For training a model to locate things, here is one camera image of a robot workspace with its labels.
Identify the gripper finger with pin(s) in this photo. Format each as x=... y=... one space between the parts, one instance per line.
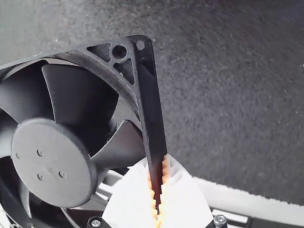
x=183 y=202
x=130 y=202

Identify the black square fan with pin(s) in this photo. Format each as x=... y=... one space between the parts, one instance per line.
x=52 y=154

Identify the black mat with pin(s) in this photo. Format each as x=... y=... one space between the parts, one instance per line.
x=225 y=107

